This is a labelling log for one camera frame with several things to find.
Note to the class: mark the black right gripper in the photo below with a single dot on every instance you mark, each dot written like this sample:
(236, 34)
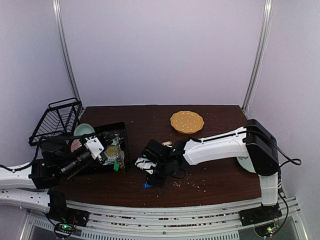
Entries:
(152, 177)

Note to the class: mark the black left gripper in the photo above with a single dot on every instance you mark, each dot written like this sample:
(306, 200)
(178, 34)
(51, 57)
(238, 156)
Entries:
(102, 139)

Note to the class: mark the blue tag key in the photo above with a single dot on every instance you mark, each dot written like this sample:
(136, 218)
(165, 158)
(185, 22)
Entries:
(147, 186)

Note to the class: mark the green tag key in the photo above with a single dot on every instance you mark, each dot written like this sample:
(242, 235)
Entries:
(116, 166)

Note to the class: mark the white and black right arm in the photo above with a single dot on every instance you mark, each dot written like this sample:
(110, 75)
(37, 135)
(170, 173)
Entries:
(254, 147)

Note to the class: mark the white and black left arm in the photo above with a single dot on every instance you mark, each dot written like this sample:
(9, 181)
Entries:
(29, 185)

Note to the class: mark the patterned plate in stand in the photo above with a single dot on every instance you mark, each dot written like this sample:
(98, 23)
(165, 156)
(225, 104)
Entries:
(113, 154)

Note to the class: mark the teal bowl in stand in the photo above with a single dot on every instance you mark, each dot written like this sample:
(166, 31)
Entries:
(83, 129)

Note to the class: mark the yellow tag key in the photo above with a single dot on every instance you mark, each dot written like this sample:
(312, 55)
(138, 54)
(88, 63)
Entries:
(167, 144)

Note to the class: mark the yellow polka dot plate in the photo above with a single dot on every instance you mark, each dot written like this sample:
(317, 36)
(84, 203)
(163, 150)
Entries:
(187, 122)

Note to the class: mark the teal floral plate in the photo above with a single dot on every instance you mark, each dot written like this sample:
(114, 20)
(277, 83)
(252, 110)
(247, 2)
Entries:
(246, 163)

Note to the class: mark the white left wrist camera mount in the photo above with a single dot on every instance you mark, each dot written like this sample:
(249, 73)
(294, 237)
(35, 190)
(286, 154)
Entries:
(95, 147)

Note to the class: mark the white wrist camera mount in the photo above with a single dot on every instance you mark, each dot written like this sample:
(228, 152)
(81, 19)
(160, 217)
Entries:
(145, 165)
(95, 147)

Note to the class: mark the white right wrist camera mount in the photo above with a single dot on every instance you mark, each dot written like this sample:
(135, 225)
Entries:
(145, 165)

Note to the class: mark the black wire dish rack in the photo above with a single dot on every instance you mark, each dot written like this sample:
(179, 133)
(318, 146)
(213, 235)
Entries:
(60, 118)

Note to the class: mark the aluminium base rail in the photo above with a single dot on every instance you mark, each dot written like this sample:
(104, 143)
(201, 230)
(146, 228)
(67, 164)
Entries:
(207, 222)

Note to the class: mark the left aluminium corner post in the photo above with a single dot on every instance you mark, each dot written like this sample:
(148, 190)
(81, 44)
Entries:
(63, 43)

